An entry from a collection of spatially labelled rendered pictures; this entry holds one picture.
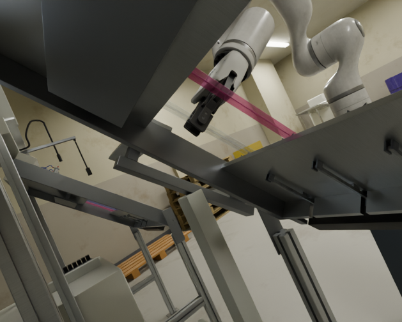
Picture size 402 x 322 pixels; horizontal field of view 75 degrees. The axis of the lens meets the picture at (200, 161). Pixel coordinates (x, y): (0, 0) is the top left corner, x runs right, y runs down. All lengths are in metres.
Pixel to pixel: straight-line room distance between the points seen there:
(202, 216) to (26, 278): 0.46
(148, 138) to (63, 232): 3.60
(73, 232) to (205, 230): 3.41
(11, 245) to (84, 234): 3.64
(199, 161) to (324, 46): 0.65
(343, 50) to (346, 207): 0.59
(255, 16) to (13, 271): 0.63
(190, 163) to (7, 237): 0.32
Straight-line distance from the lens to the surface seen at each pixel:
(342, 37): 1.02
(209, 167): 0.55
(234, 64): 0.51
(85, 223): 4.15
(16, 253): 0.49
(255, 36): 0.60
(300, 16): 1.01
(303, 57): 1.05
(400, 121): 0.37
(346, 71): 1.02
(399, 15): 9.46
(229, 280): 0.84
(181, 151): 0.53
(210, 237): 0.79
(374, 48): 9.46
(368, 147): 0.42
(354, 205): 0.55
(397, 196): 0.52
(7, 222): 0.49
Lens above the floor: 0.87
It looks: 1 degrees up
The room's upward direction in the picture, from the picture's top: 25 degrees counter-clockwise
